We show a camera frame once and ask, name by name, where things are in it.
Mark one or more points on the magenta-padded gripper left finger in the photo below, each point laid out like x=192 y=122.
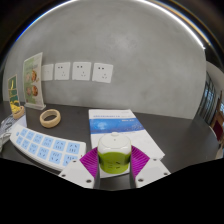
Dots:
x=76 y=171

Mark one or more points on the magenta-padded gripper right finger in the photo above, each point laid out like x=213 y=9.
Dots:
x=150 y=170

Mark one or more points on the green and white charger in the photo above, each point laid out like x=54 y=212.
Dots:
x=114 y=161

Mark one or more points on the white power strip blue sockets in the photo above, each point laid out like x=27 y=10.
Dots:
x=40 y=146

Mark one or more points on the beige tape roll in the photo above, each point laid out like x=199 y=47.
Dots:
x=50 y=125

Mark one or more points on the white booklet with blue band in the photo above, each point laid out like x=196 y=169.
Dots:
x=113 y=125

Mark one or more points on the black-framed glass partition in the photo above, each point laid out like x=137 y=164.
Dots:
x=208 y=100

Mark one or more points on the green menu sign stand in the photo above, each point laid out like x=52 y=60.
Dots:
x=33 y=76

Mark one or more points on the white ceiling light strip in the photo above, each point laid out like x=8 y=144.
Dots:
x=180 y=20

